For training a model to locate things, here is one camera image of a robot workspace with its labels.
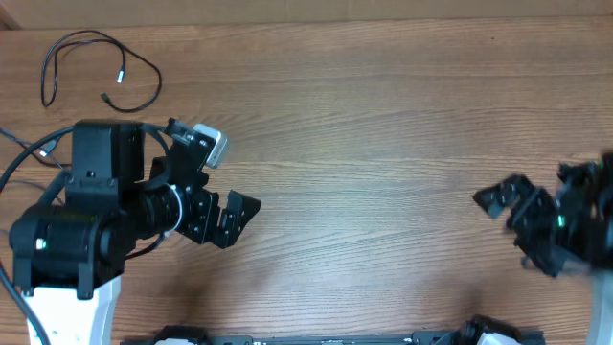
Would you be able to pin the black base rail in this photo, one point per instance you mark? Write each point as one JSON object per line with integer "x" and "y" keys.
{"x": 465, "y": 335}

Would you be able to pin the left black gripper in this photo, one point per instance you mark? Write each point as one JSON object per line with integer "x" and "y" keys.
{"x": 201, "y": 230}

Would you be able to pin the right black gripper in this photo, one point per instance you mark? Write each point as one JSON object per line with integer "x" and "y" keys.
{"x": 526, "y": 200}

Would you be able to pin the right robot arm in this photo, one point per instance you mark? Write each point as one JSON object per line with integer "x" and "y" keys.
{"x": 600, "y": 246}

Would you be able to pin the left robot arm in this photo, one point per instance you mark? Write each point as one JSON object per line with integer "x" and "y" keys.
{"x": 128, "y": 181}

